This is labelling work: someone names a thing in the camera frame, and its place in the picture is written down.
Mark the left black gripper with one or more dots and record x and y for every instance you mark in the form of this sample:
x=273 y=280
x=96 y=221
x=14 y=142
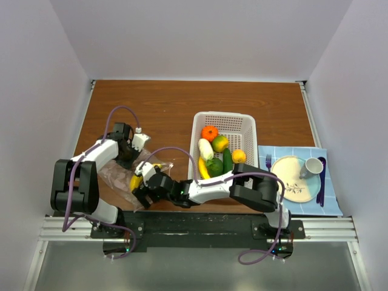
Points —
x=127 y=165

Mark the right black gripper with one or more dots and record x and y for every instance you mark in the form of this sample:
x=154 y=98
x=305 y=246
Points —
x=141 y=197

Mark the clear zip top bag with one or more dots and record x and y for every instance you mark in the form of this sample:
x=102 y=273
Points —
x=120 y=179

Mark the yellow fake banana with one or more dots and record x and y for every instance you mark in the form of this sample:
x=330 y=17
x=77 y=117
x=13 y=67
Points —
x=203 y=169

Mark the white fake vegetable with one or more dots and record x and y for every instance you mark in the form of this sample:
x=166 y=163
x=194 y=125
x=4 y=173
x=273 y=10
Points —
x=205 y=149

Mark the green fake vegetable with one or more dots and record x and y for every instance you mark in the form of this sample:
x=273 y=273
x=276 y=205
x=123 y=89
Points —
x=214 y=167

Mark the red fake tomato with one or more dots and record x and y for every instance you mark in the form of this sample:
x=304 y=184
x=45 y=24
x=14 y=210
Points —
x=209 y=133

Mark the green fake cucumber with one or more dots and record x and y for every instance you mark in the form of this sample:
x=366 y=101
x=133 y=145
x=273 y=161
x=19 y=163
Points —
x=227 y=161

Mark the green orange fake mango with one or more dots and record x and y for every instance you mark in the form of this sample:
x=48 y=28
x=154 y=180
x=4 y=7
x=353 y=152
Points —
x=220 y=143

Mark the fake orange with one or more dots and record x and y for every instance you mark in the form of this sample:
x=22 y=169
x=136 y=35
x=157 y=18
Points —
x=239 y=156

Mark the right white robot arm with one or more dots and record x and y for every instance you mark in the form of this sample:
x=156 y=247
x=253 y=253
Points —
x=257 y=189

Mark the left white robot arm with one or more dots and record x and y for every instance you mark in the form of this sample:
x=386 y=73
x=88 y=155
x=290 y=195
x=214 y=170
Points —
x=75 y=189

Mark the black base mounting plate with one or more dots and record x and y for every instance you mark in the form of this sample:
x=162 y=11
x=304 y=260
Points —
x=199 y=230

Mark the blue checked cloth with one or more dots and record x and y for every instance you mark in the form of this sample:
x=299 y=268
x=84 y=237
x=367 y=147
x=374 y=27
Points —
x=331 y=207

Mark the purple plastic fork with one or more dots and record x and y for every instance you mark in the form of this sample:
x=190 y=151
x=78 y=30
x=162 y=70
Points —
x=268 y=162

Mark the cream and teal plate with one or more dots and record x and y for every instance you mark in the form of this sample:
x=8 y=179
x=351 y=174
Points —
x=297 y=190

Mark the grey cup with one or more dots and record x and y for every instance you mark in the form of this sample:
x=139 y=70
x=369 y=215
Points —
x=311 y=167

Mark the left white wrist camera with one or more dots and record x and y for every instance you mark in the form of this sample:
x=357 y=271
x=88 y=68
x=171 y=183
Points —
x=139 y=139

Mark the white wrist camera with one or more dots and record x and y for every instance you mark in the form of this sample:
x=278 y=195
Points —
x=145 y=169
x=139 y=139

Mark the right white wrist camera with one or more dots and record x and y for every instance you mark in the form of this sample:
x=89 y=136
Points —
x=145 y=169

